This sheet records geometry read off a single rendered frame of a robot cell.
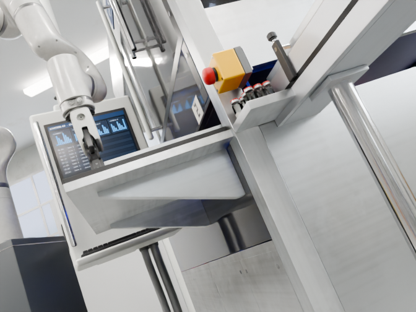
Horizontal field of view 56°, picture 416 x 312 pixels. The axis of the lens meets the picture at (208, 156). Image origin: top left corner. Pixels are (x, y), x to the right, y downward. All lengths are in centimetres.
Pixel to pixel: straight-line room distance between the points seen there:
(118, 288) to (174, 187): 453
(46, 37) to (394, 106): 94
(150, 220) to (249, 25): 77
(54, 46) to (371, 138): 83
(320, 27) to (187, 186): 48
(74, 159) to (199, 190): 106
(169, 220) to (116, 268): 400
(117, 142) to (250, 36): 110
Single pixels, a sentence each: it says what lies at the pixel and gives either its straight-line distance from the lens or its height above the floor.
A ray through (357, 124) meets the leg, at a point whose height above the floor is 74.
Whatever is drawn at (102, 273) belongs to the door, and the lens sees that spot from 553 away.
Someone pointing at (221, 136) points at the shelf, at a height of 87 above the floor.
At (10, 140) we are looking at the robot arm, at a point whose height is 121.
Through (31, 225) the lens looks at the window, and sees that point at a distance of 610.
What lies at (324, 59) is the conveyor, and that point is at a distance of 75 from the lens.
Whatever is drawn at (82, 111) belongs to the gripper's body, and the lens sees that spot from 102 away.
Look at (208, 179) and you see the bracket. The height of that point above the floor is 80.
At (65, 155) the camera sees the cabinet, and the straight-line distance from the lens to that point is 196.
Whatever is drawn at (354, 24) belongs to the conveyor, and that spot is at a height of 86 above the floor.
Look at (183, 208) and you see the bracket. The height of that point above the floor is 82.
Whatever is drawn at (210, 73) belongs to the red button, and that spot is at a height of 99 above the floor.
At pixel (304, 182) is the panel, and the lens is 95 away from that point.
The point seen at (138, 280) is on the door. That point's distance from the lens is 533.
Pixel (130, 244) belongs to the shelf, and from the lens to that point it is 163.
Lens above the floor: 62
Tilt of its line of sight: 13 degrees up
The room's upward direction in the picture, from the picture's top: 23 degrees counter-clockwise
